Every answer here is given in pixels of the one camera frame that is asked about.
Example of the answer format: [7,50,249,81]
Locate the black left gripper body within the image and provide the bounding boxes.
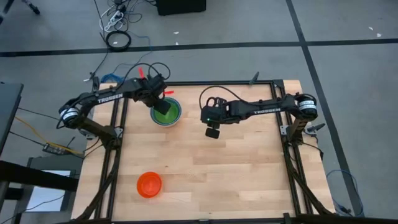
[132,74,168,107]

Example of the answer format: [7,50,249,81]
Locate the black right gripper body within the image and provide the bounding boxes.
[200,104,233,126]

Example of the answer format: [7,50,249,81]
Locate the green bowl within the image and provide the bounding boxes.
[150,97,182,126]

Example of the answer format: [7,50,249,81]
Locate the black clamp lever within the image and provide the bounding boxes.
[248,71,261,85]
[306,123,326,133]

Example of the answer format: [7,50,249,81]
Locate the orange plastic bowl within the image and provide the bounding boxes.
[136,171,163,198]

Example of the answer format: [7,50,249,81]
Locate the white power strip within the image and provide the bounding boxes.
[104,9,124,32]

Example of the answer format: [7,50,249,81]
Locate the black box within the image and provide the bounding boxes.
[155,0,207,16]

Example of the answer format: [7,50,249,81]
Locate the small black electronics board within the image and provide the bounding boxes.
[42,143,68,156]

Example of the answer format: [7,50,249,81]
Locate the dark side desk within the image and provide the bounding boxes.
[0,82,24,155]

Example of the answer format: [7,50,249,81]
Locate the white panel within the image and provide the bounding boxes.
[25,169,72,213]

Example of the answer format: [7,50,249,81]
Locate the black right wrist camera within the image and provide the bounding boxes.
[205,123,221,139]

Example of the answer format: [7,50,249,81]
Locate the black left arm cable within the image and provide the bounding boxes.
[123,62,172,83]

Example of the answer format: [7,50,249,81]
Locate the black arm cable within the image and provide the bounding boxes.
[123,62,172,83]
[198,85,261,110]

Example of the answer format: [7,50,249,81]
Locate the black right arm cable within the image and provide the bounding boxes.
[198,85,261,110]

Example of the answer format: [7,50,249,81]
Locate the blue cable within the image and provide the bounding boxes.
[99,30,154,84]
[325,169,364,218]

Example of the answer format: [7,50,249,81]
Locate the coiled black cable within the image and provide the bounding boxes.
[105,30,132,53]

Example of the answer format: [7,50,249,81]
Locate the black aluminium table frame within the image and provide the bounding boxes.
[71,79,398,224]

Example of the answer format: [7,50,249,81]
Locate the yellow cable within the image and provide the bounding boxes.
[14,115,84,156]

